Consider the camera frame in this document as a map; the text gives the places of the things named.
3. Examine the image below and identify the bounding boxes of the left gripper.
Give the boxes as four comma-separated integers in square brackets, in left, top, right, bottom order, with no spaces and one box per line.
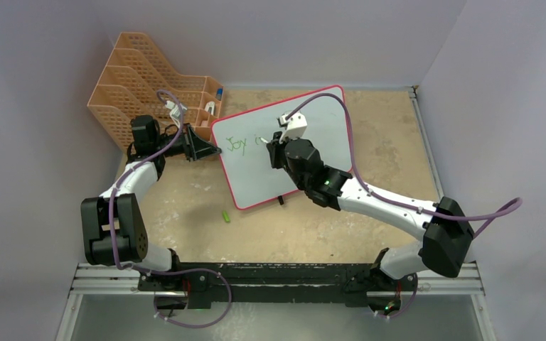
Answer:
[154,124,221,161]

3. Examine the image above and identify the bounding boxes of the pink framed whiteboard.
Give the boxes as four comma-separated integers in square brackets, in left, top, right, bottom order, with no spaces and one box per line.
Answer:
[211,85,352,210]

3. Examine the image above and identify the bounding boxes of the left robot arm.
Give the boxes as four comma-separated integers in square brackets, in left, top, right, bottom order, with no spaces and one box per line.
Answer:
[80,115,222,291]

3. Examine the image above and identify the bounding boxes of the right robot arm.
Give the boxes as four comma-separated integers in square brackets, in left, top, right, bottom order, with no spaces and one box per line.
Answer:
[266,132,474,289]

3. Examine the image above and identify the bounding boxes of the white stapler in organizer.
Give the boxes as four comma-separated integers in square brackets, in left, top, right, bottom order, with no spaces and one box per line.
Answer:
[204,101,216,115]

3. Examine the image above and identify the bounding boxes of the orange plastic file organizer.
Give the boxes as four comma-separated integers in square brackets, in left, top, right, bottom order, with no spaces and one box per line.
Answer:
[87,32,224,151]

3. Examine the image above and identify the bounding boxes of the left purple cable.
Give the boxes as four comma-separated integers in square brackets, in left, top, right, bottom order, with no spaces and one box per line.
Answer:
[108,89,232,330]

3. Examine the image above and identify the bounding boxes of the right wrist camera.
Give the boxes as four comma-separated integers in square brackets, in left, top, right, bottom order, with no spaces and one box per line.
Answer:
[277,112,307,143]

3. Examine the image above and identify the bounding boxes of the aluminium base frame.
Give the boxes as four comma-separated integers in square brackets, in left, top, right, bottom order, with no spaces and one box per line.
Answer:
[56,87,498,341]

